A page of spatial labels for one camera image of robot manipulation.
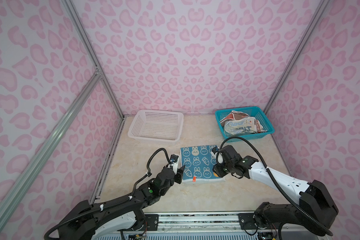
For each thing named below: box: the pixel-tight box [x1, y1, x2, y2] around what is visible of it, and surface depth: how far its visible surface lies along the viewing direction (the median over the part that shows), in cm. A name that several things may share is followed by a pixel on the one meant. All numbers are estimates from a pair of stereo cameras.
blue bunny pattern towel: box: [180, 145, 226, 183], surface depth 95 cm
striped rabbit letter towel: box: [224, 116, 266, 135], surface depth 108 cm
